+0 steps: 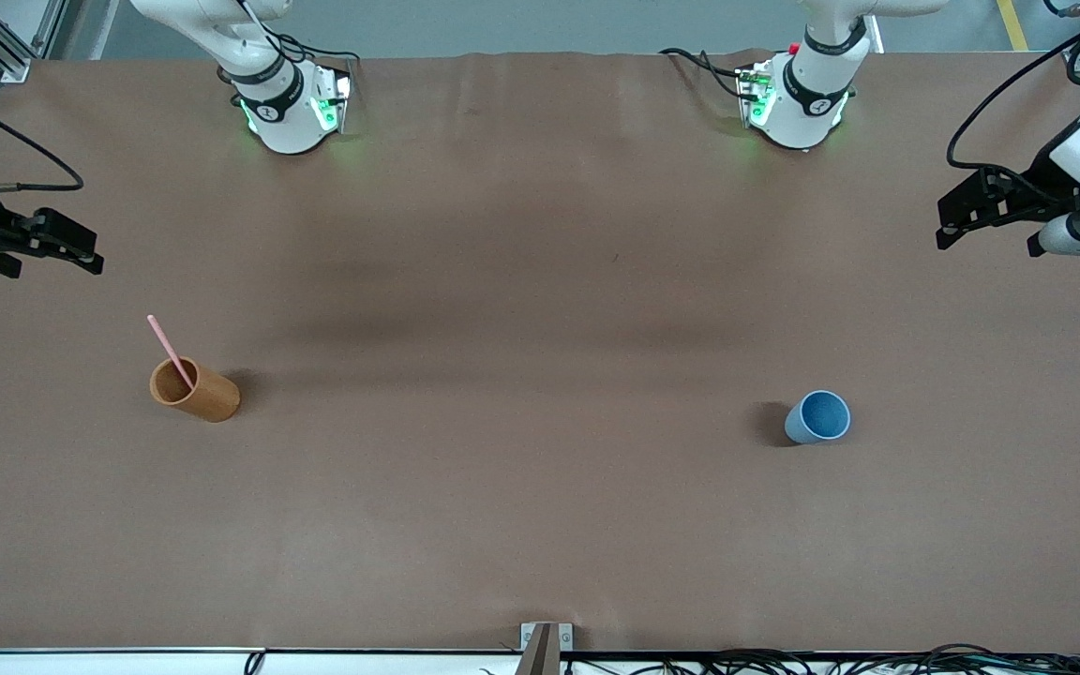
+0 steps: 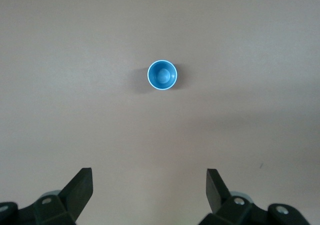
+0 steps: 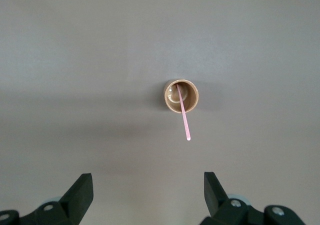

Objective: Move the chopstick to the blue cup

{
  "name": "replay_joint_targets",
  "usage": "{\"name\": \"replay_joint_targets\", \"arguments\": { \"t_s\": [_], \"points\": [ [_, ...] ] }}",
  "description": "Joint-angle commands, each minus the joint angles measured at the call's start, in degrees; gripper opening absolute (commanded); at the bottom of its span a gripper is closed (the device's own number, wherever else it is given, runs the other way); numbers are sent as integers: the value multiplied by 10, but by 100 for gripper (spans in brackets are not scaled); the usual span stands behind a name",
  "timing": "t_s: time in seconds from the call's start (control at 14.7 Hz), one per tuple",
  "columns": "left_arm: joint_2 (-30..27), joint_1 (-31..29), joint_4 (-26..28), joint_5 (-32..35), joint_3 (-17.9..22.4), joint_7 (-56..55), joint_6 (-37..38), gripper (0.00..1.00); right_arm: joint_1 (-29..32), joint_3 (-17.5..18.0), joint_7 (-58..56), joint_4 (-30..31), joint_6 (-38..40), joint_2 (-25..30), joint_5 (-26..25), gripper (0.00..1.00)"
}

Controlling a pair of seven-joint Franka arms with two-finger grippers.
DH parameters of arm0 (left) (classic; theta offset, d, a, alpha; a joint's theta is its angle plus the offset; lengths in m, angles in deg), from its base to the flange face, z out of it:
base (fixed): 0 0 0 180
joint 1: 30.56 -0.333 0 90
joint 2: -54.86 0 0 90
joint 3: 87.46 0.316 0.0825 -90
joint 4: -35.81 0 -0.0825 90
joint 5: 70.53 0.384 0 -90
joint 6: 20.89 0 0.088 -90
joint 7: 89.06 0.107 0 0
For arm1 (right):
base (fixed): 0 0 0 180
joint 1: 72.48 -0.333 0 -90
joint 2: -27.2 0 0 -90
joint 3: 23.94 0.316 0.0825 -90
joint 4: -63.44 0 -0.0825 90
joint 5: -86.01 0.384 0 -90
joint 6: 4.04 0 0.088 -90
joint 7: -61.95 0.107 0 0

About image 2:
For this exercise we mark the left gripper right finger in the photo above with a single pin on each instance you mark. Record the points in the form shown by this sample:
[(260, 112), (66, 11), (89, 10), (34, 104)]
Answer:
[(217, 197)]

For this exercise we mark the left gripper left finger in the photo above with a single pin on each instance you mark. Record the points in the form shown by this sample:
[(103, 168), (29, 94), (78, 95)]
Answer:
[(75, 197)]

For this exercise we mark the blue plastic cup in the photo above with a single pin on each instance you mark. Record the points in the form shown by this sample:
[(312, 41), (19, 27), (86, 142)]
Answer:
[(155, 75)]

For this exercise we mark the brown table cover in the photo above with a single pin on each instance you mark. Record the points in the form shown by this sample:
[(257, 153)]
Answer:
[(75, 60)]

